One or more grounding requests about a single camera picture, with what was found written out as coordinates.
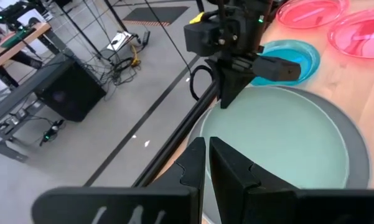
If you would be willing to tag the black power brick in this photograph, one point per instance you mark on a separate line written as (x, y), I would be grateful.
(145, 39)

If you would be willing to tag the mint green plastic plate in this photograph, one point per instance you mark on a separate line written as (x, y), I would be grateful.
(277, 137)

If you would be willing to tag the large grey plastic plate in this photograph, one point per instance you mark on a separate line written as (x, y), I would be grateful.
(359, 146)

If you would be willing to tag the black aluminium table frame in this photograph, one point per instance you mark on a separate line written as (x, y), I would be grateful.
(177, 137)

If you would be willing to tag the dark hazard-striped floor mat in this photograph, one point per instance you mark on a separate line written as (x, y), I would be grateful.
(155, 14)

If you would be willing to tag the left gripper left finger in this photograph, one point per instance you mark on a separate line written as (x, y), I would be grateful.
(161, 202)

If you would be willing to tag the teal translucent plastic plate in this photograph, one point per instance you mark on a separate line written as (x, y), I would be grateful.
(305, 54)

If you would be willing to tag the wooden desk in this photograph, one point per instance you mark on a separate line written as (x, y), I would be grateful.
(39, 32)

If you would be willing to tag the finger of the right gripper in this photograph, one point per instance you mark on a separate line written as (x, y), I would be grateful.
(230, 77)

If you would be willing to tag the black adapter with green light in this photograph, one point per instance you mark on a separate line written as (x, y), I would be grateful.
(51, 132)

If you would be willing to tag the grey metal bench frame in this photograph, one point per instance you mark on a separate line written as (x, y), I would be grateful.
(18, 93)

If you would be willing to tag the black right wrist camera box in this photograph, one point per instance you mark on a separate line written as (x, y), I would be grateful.
(277, 69)

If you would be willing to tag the pink translucent plastic plate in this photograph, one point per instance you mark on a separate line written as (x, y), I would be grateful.
(311, 15)
(361, 34)

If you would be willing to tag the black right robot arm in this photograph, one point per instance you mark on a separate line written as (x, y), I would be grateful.
(242, 4)

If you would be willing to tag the black cabinet box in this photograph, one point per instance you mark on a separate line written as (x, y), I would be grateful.
(71, 93)

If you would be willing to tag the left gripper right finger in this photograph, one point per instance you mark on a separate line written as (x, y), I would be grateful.
(267, 205)

